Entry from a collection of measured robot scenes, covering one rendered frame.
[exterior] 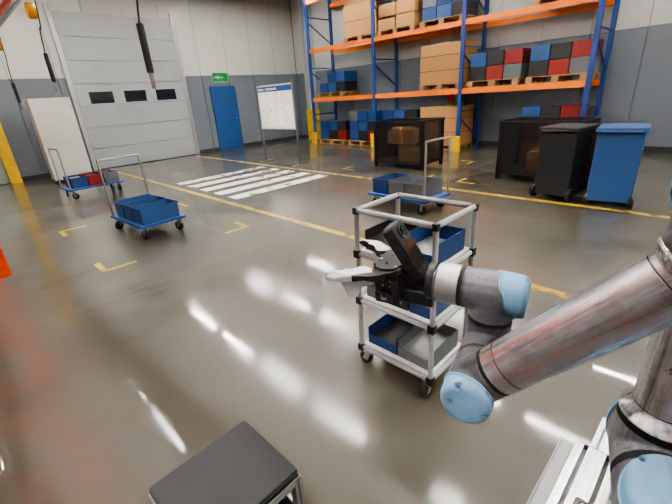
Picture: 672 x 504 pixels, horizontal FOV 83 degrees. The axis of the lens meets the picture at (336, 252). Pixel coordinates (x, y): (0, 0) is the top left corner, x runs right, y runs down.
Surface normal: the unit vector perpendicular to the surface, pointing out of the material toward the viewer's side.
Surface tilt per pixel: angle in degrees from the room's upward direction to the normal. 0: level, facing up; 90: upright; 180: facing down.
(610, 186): 90
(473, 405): 90
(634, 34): 90
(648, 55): 90
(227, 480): 0
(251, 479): 0
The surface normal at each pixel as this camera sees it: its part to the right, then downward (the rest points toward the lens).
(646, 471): -0.13, -0.87
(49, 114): 0.70, 0.23
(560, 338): -0.76, -0.01
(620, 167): -0.62, 0.34
